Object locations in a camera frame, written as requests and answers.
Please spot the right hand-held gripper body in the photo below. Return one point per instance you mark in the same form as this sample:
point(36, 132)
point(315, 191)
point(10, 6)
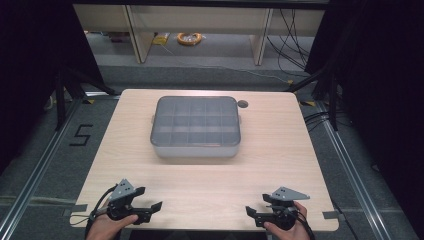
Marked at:
point(283, 206)

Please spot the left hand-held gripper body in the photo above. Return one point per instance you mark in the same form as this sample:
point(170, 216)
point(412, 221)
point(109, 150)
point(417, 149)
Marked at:
point(120, 200)

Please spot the grey plastic compartment box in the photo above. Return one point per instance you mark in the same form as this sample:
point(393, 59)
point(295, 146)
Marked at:
point(195, 125)

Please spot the person's right hand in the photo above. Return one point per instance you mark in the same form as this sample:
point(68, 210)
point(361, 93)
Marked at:
point(287, 233)

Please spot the person's left hand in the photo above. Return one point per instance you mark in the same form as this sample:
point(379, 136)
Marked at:
point(106, 227)

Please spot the grey tape strip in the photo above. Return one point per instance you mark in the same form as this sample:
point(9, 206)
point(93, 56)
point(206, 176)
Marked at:
point(333, 215)
point(76, 210)

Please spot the black tape floor mark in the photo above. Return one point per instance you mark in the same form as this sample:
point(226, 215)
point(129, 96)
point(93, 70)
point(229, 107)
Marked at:
point(81, 135)

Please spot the yellow black floor tape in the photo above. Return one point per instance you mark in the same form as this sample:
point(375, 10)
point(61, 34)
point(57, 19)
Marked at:
point(88, 101)
point(308, 103)

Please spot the black metal stand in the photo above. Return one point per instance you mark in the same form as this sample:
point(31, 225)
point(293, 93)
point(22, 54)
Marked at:
point(332, 100)
point(60, 100)

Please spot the yellow packet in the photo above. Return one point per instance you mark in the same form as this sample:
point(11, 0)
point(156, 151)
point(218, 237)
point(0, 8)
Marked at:
point(161, 39)

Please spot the black curtain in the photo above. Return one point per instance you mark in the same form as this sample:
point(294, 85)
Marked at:
point(30, 66)
point(383, 83)

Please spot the light wooden shelf unit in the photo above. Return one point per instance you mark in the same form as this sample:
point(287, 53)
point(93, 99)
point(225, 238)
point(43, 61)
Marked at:
point(200, 20)

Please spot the aluminium floor rail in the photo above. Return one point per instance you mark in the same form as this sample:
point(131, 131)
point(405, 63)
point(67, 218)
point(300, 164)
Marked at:
point(36, 173)
point(353, 180)

